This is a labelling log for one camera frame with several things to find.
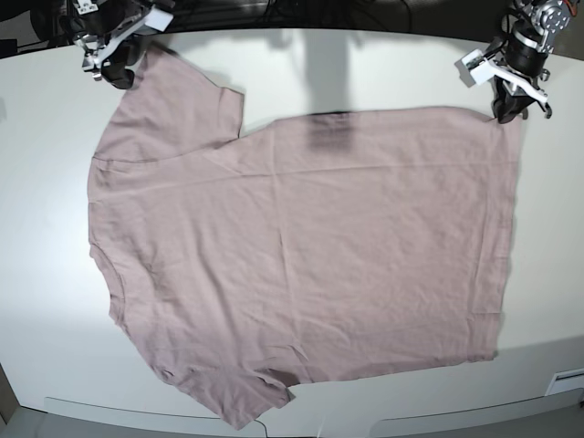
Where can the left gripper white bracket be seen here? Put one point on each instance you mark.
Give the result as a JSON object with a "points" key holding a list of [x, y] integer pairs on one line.
{"points": [[514, 93]]}

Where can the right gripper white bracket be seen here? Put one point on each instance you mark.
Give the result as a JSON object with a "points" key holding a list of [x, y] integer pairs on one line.
{"points": [[110, 37]]}

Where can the mauve T-shirt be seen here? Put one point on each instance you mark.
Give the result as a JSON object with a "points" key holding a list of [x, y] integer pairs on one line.
{"points": [[326, 247]]}

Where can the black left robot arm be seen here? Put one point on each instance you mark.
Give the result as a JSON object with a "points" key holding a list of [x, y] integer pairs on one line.
{"points": [[514, 62]]}

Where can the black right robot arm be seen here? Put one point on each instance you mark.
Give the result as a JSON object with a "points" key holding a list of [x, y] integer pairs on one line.
{"points": [[70, 23]]}

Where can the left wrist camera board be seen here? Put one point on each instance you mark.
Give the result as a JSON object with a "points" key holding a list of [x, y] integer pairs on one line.
{"points": [[472, 60]]}

